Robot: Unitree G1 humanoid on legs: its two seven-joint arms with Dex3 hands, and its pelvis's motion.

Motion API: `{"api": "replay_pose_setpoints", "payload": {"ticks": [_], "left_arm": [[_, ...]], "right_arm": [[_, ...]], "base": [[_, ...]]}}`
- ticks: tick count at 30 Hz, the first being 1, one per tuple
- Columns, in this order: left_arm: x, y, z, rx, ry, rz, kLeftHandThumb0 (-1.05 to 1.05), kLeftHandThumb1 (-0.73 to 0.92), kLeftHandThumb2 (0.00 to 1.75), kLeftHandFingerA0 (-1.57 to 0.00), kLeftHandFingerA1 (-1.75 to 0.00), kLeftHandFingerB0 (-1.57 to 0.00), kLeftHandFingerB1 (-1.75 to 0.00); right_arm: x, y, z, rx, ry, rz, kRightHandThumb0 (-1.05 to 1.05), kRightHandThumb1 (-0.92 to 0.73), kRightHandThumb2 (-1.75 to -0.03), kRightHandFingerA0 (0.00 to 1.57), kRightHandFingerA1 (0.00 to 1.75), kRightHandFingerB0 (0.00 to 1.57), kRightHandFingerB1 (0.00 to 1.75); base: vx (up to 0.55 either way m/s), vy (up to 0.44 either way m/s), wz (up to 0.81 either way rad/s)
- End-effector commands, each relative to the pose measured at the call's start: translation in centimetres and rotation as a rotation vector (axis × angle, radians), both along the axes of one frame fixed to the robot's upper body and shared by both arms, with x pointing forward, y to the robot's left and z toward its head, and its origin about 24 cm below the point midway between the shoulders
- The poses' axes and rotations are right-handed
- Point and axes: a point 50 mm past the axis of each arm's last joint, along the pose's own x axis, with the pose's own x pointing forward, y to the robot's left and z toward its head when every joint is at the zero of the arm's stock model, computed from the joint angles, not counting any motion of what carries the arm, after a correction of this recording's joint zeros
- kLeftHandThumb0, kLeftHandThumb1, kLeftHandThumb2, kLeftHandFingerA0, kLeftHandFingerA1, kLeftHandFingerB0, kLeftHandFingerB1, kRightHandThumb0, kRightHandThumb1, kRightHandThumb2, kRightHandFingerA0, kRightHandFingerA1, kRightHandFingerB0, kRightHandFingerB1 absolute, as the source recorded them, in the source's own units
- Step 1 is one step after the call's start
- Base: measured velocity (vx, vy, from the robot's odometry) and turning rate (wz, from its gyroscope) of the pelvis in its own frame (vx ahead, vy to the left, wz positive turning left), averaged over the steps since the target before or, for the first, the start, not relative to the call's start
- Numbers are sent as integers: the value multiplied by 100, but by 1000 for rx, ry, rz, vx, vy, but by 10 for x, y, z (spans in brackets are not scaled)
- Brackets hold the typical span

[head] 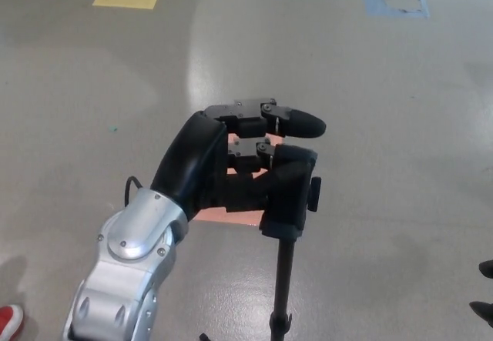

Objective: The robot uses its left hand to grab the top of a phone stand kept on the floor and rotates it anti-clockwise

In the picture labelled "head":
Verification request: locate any black phone stand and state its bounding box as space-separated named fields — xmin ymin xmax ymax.
xmin=199 ymin=162 xmax=323 ymax=341

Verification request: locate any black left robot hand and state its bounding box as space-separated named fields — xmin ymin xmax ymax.
xmin=149 ymin=96 xmax=327 ymax=223

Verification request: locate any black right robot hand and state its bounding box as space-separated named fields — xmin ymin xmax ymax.
xmin=468 ymin=259 xmax=493 ymax=321

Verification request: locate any red shoe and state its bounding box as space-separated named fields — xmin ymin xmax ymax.
xmin=0 ymin=304 xmax=25 ymax=341

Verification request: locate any orange floor sheet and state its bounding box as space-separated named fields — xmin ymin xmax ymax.
xmin=192 ymin=132 xmax=286 ymax=227

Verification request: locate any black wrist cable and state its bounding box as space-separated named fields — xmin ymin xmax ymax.
xmin=123 ymin=175 xmax=142 ymax=207

